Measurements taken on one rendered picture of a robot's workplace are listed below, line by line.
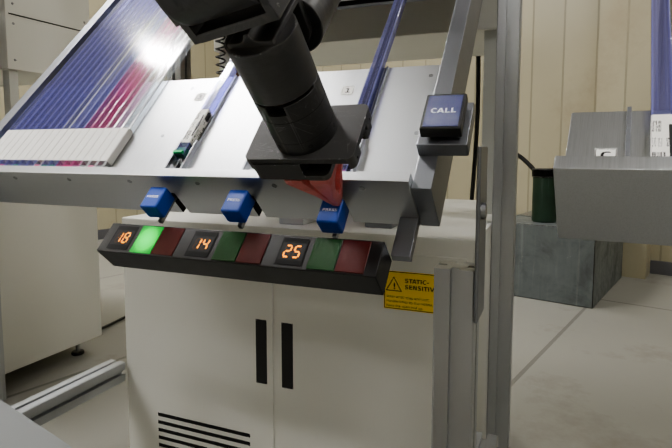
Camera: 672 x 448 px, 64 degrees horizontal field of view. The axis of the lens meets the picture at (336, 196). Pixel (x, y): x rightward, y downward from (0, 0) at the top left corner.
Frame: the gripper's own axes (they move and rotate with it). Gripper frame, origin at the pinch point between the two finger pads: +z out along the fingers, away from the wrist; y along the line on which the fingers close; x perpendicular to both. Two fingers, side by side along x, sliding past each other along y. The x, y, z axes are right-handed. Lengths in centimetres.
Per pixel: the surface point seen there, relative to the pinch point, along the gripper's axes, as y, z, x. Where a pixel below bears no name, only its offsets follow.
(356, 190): -1.7, 0.7, -1.3
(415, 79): -4.6, 1.5, -18.9
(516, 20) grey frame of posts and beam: -13, 20, -56
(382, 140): -2.7, 1.4, -8.9
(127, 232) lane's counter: 25.6, 2.1, 4.5
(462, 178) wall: 44, 270, -228
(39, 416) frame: 61, 38, 21
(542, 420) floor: -18, 126, -19
